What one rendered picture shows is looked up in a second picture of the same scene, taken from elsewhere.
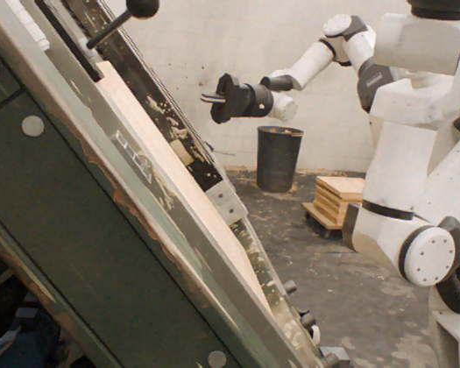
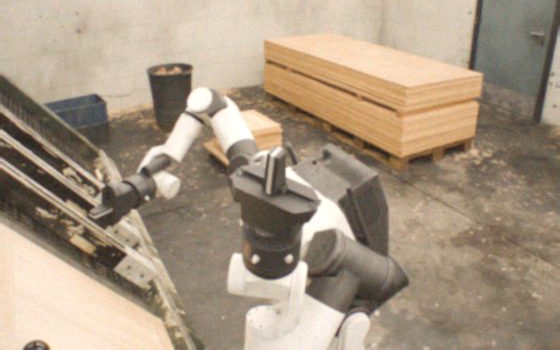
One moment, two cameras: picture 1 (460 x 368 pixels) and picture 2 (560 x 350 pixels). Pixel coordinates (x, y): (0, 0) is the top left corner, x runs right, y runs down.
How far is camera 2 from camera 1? 0.53 m
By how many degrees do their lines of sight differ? 24
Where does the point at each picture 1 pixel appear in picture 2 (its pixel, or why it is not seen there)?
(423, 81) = not seen: hidden behind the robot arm
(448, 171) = (298, 329)
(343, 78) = (222, 0)
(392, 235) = not seen: outside the picture
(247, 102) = (133, 200)
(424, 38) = (262, 289)
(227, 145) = (120, 88)
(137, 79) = (21, 196)
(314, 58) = (185, 132)
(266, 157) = (161, 99)
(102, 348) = not seen: outside the picture
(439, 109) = (281, 330)
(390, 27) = (236, 279)
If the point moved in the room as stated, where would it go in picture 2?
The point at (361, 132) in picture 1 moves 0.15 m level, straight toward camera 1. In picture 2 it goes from (247, 49) to (247, 51)
